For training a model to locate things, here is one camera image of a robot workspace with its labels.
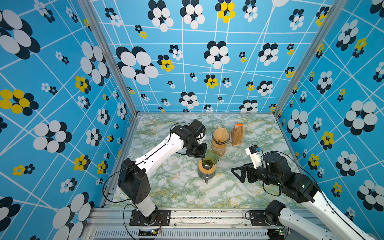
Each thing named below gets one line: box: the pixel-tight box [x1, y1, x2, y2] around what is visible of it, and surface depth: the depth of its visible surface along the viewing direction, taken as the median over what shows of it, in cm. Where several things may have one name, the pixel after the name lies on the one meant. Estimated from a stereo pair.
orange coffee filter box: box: [231, 123, 245, 147], surface depth 101 cm
